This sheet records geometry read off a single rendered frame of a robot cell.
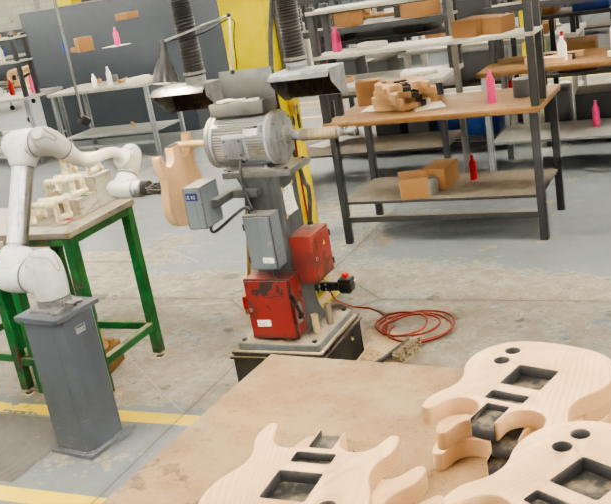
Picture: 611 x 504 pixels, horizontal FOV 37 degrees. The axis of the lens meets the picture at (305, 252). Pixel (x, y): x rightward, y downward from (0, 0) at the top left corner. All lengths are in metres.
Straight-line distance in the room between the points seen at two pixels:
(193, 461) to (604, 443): 1.01
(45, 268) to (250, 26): 1.89
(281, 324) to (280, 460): 2.43
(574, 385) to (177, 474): 0.95
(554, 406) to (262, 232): 2.44
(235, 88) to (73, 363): 1.48
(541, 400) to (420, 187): 4.42
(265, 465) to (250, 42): 3.60
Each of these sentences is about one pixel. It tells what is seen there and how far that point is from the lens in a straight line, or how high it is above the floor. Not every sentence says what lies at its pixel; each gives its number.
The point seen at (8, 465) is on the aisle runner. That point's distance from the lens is 4.61.
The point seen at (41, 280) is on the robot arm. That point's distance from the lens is 4.21.
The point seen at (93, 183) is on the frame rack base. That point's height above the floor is 1.06.
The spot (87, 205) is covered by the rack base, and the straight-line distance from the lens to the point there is 4.96.
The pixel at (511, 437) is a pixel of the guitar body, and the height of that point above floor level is 0.97.
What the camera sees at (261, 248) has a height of 0.77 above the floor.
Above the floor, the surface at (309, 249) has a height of 0.73.
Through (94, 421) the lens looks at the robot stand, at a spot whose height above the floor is 0.16.
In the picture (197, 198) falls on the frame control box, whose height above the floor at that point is 1.07.
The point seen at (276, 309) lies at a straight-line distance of 4.34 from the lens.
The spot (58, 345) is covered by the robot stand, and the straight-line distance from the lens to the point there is 4.23.
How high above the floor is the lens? 2.02
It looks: 18 degrees down
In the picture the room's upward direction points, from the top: 10 degrees counter-clockwise
